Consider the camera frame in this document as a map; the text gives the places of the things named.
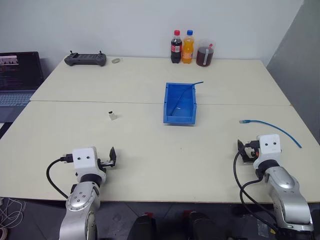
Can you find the dark rounded shape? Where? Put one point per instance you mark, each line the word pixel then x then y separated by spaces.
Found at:
pixel 143 227
pixel 201 226

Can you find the blue plastic storage bin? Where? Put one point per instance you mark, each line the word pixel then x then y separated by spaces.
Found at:
pixel 170 100

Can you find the cola bottle red cap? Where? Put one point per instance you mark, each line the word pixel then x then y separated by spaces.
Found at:
pixel 176 50

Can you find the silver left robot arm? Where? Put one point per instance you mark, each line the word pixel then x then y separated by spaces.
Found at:
pixel 80 197

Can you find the orange soda bottle blue cap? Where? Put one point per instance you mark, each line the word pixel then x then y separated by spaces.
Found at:
pixel 188 50

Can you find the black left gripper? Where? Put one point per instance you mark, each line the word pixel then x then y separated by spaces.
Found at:
pixel 106 163

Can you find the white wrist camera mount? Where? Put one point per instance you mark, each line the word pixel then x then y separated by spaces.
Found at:
pixel 85 157
pixel 268 146

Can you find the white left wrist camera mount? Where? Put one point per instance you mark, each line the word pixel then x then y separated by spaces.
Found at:
pixel 85 157

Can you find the clear jar dark liquid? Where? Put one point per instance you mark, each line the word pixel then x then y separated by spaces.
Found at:
pixel 205 56

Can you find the small white connector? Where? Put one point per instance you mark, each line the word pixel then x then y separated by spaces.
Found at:
pixel 113 116

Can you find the open laptop dark screen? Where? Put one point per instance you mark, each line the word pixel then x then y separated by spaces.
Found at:
pixel 20 72

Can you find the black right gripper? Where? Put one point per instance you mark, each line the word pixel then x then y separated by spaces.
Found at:
pixel 253 150

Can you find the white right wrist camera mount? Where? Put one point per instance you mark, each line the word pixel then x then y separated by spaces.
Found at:
pixel 268 146

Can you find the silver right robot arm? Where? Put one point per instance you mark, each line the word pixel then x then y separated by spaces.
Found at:
pixel 287 190

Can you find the dark grey remote controller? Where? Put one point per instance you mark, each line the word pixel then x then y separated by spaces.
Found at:
pixel 85 60

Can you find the small oval clear object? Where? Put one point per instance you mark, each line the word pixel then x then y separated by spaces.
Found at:
pixel 116 60

